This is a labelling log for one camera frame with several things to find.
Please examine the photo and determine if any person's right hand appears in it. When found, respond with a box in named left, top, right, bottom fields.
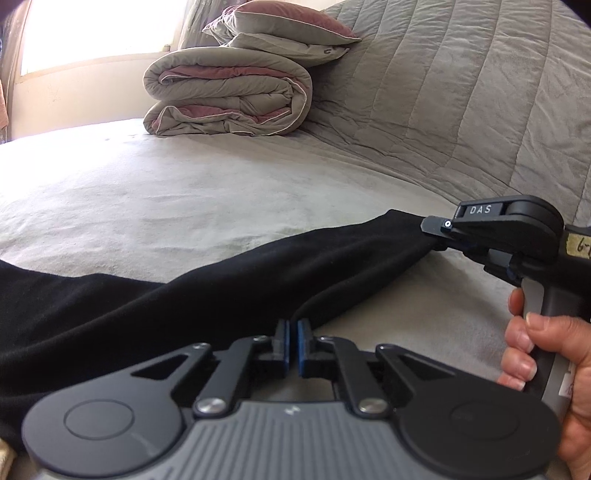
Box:
left=496, top=288, right=591, bottom=480

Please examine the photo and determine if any beige black-sleeved bear sweatshirt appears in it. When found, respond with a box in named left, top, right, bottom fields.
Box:
left=0, top=209, right=439, bottom=472

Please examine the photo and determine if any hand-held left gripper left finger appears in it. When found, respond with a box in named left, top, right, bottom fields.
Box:
left=130, top=319, right=291, bottom=418

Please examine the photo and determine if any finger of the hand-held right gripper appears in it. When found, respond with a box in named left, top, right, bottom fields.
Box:
left=421, top=197, right=518, bottom=259
left=482, top=262, right=523, bottom=289

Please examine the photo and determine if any pink grey pillow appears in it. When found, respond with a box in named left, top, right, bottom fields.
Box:
left=202, top=0, right=363, bottom=47

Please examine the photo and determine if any grey bed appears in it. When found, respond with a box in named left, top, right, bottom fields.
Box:
left=0, top=117, right=568, bottom=480

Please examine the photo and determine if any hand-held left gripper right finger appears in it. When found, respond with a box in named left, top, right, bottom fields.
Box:
left=298, top=319, right=455, bottom=418

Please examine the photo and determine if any grey quilted headboard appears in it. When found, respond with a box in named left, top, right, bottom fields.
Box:
left=295, top=0, right=591, bottom=227

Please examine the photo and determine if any grey patterned curtain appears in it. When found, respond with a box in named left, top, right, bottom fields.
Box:
left=0, top=9, right=24, bottom=144
left=178, top=0, right=232, bottom=51

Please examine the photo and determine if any grey pink folded duvet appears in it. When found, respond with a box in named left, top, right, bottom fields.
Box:
left=143, top=46, right=312, bottom=137

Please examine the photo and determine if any window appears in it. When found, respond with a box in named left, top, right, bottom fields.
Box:
left=16, top=0, right=190, bottom=84

